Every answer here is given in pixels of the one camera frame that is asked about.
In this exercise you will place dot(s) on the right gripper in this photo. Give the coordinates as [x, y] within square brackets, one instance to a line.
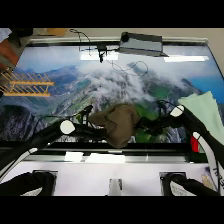
[148, 126]

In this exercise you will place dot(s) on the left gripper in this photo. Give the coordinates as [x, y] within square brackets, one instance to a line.
[96, 132]

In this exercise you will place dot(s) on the brown T-shirt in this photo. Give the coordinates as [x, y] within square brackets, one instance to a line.
[116, 125]

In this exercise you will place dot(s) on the person's forearm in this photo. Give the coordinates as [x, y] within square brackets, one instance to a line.
[8, 50]

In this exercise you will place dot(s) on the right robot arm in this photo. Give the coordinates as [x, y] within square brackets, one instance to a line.
[203, 133]

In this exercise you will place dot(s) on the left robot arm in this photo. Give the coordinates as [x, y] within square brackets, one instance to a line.
[40, 138]

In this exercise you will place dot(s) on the pale green garment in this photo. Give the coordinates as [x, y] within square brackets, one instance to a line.
[203, 108]

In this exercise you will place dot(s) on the grey box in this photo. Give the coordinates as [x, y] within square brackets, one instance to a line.
[143, 45]

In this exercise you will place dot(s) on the wooden rack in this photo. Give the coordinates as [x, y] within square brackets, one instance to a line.
[25, 84]

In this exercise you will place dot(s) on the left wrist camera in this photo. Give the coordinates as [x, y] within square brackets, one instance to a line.
[86, 114]

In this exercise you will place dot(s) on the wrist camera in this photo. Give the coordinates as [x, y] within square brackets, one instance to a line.
[86, 114]
[162, 107]

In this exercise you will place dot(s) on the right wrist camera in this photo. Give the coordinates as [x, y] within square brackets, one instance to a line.
[162, 107]

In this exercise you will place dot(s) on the silver frame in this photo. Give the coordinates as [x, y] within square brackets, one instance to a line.
[115, 173]

